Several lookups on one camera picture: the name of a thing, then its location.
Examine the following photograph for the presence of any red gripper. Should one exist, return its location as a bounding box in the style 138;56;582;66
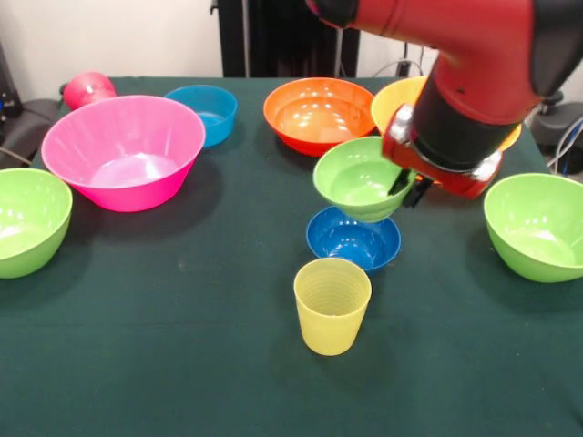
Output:
381;136;496;209

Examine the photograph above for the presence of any small green plastic bowl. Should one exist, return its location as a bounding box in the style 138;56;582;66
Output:
312;136;418;224

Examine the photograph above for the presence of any yellow plastic cup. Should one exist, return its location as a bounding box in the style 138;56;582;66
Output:
292;257;373;357

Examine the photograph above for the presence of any black computer tower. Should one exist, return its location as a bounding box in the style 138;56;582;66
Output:
0;40;23;120

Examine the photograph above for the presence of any dark blue plastic bowl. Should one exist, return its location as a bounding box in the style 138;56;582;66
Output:
305;205;403;277

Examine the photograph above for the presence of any large orange plastic bowl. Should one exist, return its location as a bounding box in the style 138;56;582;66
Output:
370;76;523;152

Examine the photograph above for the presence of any red-orange plastic bowl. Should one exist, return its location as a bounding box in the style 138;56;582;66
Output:
262;77;377;158

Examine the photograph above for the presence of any large green plastic bowl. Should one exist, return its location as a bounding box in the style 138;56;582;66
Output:
0;168;74;280
483;172;583;283

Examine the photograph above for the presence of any light blue plastic bowl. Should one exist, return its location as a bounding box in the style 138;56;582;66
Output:
163;85;239;148

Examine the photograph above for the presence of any dark green tablecloth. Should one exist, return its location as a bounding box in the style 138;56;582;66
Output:
0;75;583;437

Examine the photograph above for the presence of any large pink plastic bowl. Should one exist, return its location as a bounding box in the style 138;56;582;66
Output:
40;94;207;213

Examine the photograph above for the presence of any red plastic cup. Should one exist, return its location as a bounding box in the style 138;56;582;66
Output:
62;71;118;111

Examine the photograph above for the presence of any light blue cable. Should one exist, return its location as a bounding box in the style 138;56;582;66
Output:
546;116;583;175

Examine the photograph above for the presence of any grey cable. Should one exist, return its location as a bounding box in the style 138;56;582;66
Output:
0;146;32;166

